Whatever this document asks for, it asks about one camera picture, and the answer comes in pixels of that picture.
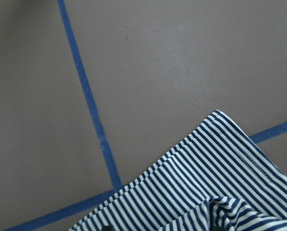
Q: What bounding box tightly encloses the striped polo shirt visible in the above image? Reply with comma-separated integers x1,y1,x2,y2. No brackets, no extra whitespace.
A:
72,110,287,231

